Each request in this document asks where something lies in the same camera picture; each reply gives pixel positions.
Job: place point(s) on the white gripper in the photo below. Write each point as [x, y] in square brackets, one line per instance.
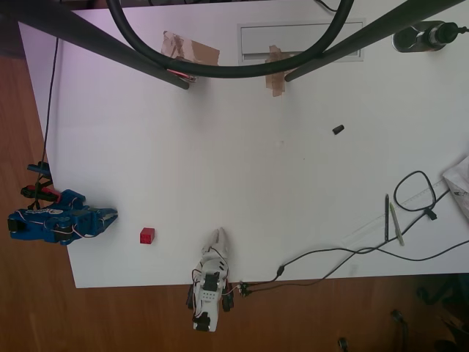
[216, 245]

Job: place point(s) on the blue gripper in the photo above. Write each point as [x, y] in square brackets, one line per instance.
[98, 217]

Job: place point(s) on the small red cube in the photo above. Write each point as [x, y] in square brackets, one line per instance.
[147, 235]

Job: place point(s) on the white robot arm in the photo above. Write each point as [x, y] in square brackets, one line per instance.
[209, 297]

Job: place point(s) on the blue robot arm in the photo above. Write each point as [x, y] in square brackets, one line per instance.
[33, 223]

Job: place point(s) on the black table clamp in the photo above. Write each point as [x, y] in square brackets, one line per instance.
[228, 298]

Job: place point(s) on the red and black clamp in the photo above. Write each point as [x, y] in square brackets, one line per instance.
[44, 193]

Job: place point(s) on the blue table clamp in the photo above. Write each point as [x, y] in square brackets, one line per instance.
[38, 168]

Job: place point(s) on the transparent ruler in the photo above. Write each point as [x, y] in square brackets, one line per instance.
[370, 227]

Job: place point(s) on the black caster wheel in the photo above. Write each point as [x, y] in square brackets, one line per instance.
[343, 344]

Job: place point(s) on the small red object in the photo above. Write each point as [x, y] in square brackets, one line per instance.
[187, 77]

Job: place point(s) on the small black cap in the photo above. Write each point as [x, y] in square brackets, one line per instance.
[338, 130]

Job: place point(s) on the narrow brown tape piece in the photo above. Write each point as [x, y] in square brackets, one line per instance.
[276, 86]

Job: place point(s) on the black pen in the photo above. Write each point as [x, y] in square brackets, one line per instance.
[386, 220]

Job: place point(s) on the black tripod leg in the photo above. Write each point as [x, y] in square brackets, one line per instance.
[110, 45]
[366, 36]

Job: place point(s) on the green pen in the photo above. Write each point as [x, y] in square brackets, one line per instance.
[396, 223]

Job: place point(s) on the wide brown tape piece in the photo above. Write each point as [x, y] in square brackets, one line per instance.
[201, 53]

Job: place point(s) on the black chair leg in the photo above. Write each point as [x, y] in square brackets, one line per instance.
[401, 322]

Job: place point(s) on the black chair base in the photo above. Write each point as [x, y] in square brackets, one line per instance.
[439, 289]

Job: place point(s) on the crumpled white paper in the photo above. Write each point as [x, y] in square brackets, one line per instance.
[459, 179]

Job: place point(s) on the black round desk device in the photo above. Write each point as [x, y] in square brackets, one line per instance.
[406, 40]

